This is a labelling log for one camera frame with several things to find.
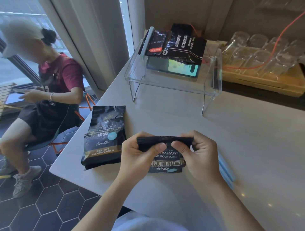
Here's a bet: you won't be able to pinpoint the person's left hand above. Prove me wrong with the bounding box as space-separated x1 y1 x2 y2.
118 131 167 184

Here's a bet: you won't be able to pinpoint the person's right hand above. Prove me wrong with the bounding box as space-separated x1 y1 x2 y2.
171 130 221 185

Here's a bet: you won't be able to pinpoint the clear acrylic stand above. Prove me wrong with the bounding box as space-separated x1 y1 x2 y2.
124 28 223 116

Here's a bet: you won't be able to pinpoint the person's left forearm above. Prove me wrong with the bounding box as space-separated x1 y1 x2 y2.
71 177 143 231

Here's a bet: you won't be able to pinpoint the person's right forearm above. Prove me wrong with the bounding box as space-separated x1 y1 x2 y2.
205 176 266 231

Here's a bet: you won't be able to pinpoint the person's white shirt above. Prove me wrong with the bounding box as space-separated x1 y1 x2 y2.
112 210 189 231

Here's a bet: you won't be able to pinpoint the folding chair with orange legs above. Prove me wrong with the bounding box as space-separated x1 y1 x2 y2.
24 91 97 155

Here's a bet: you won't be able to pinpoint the dark tablet with lit screen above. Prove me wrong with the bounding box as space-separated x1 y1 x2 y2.
146 56 200 78

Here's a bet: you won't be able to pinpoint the wooden tray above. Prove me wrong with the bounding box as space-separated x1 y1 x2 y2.
221 66 305 97

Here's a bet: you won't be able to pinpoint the group of clear drinking glasses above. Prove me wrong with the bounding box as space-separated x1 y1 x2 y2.
221 31 305 81

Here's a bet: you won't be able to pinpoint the black coffee bags on stand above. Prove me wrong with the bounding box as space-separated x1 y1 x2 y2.
143 28 227 65

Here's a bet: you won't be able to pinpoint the slatted wooden table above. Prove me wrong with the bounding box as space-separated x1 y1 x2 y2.
0 82 17 118

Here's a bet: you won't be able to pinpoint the metal balcony railing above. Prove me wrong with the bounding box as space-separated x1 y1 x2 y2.
0 10 66 52

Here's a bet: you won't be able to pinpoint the orange cable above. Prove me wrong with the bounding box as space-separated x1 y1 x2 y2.
186 10 305 71

